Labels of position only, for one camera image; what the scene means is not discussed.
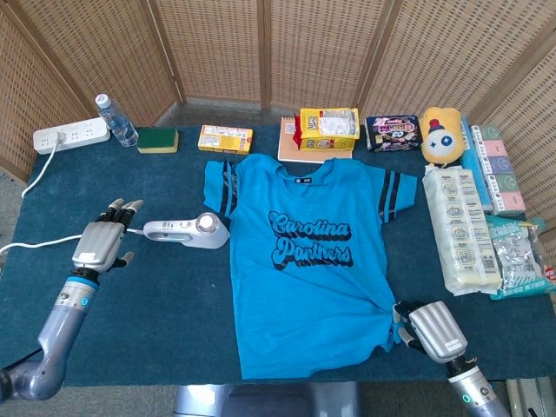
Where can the white power strip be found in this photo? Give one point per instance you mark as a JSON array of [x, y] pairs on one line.
[[82, 130]]

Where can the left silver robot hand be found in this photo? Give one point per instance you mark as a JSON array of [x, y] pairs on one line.
[[97, 243]]

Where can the clear plastic water bottle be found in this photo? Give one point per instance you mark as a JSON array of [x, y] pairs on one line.
[[121, 128]]

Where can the white handheld garment steamer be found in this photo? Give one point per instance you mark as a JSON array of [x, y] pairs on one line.
[[208, 236]]

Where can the wicker folding screen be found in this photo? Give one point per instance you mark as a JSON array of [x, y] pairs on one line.
[[217, 48]]

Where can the flat yellow cardboard box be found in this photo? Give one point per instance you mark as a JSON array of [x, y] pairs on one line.
[[226, 140]]

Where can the silver green snack bag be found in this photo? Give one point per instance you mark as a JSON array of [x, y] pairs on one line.
[[517, 256]]

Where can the dark teal carpeted table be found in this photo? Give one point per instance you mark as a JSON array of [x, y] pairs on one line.
[[152, 295]]

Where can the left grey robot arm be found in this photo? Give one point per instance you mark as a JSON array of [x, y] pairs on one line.
[[61, 321]]

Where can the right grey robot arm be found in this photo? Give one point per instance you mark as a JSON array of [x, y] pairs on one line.
[[473, 391]]

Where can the long white wipes pack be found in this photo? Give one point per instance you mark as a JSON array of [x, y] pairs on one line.
[[465, 230]]

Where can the green yellow sponge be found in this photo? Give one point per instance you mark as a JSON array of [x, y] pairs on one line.
[[157, 139]]

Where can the blue printed t-shirt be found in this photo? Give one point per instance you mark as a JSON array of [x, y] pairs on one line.
[[313, 304]]

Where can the pastel tissue multipack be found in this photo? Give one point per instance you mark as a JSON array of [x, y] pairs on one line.
[[501, 174]]

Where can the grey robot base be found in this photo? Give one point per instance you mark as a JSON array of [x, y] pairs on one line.
[[260, 401]]

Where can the yellow plush toy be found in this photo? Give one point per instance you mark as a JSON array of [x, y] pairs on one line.
[[443, 139]]

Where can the brown spiral notebook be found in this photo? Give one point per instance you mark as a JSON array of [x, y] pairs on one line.
[[289, 150]]

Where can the long light blue pack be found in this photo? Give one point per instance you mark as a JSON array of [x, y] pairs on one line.
[[473, 169]]

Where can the yellow snack bag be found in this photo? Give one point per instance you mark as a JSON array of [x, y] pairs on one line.
[[330, 130]]

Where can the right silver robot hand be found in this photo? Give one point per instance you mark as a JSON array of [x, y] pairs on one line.
[[436, 330]]

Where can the dark sanitary pad pack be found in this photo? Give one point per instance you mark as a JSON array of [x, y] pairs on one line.
[[393, 132]]

